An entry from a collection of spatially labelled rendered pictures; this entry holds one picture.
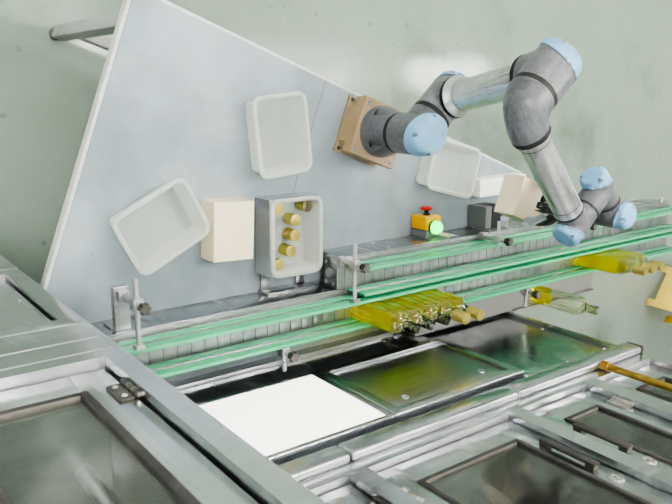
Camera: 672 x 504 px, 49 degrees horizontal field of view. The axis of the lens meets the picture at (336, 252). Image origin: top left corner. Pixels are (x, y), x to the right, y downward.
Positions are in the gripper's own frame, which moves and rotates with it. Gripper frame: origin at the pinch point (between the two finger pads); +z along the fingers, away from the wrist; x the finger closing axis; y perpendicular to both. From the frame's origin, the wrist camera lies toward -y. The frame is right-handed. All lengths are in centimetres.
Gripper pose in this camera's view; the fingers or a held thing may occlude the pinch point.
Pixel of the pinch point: (528, 201)
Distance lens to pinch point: 231.9
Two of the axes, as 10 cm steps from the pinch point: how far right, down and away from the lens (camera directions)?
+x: -2.9, 9.6, 0.1
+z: -6.0, -1.8, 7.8
